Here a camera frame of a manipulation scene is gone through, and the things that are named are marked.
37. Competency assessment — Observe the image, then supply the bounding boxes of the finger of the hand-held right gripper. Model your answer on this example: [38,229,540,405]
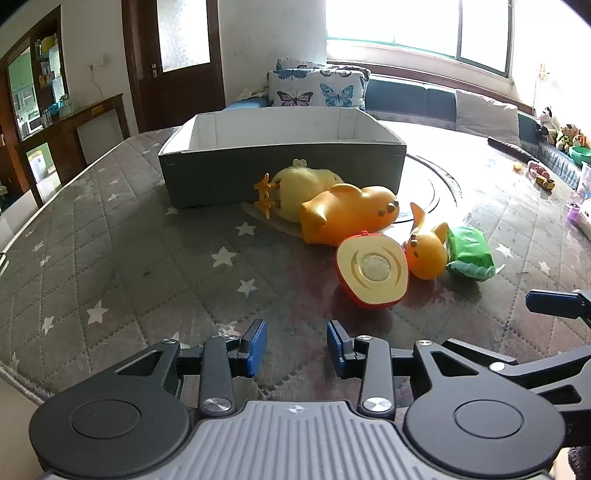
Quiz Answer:
[526,288,591,319]
[443,339,591,409]

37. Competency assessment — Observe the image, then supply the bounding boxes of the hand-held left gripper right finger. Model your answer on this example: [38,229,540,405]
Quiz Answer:
[326,320,479,421]

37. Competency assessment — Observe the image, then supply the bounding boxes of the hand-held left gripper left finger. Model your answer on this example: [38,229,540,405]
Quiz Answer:
[115,318,269,418]

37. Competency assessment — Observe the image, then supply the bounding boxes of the red toy apple half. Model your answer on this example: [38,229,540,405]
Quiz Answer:
[335,231,410,309]

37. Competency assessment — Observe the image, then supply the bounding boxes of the green packet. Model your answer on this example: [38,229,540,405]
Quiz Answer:
[445,226,496,281]

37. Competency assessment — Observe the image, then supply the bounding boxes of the small orange rubber toy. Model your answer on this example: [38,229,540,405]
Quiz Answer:
[404,202,450,280]

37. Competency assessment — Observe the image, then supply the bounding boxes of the large orange rubber toy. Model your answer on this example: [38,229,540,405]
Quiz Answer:
[298,184,400,247]

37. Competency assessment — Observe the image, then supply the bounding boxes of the yellow plush duck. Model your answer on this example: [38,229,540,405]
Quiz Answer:
[253,158,345,223]

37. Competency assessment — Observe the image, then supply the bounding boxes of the grey cardboard box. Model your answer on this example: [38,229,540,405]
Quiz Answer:
[158,107,408,209]

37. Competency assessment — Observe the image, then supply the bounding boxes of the round glass turntable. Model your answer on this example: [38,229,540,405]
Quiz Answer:
[392,154,462,223]

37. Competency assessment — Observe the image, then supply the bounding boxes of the brown plush toys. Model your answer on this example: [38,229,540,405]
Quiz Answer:
[555,123,588,151]

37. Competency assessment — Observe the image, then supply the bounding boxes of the grey star quilted cover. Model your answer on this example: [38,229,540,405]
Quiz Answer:
[0,120,591,409]

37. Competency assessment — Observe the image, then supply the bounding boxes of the panda plush toy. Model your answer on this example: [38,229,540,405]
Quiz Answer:
[537,106,556,140]

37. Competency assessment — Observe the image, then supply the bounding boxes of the grey cushion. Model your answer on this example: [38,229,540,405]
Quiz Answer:
[455,89,522,147]

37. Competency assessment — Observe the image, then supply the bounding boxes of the blue folded blanket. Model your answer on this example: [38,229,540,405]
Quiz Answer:
[224,96,269,112]

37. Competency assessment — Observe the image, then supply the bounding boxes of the blue sofa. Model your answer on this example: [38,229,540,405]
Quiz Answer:
[224,76,585,190]

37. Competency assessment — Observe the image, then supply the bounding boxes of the brown wooden door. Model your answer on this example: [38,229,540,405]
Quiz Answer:
[121,0,226,134]

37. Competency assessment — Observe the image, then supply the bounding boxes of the brown wooden cabinet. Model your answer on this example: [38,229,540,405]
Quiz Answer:
[0,4,131,195]

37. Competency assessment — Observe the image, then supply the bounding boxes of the window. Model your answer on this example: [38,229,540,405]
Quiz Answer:
[325,0,515,78]

